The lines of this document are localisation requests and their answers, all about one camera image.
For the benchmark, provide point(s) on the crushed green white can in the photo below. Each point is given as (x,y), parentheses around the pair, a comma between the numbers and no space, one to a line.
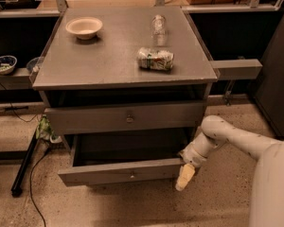
(148,58)

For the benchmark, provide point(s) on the clear plastic bottle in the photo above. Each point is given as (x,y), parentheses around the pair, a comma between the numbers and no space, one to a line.
(159,32)

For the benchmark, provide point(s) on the grey left counter shelf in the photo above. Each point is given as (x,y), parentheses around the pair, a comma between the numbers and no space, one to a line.
(17,80)

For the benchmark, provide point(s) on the grey drawer cabinet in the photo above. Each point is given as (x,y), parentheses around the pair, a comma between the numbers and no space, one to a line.
(104,69)

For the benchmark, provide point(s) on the green white bag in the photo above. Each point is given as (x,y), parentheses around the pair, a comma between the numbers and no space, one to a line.
(44,131)

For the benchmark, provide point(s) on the grey top drawer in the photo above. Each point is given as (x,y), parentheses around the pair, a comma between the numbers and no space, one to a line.
(128,117)

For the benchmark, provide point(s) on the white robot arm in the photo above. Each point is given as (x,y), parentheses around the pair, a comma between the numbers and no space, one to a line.
(267,197)

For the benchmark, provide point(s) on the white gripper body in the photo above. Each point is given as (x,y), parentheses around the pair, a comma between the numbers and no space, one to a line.
(191,156)

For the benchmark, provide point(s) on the grey side shelf block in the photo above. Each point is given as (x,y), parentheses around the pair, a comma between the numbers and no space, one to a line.
(237,69)

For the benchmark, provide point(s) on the clear glass bowl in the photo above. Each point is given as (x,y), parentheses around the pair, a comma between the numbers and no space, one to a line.
(34,65)

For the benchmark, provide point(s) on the beige bowl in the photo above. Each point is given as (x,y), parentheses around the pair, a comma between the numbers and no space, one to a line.
(84,28)

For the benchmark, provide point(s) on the blue patterned bowl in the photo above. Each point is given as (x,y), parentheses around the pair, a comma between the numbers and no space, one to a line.
(7,64)

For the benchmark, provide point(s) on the black pole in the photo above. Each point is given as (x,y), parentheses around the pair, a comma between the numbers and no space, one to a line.
(16,189)

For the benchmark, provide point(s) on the grey drawer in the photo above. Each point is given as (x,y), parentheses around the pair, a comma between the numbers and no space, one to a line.
(128,117)
(125,156)

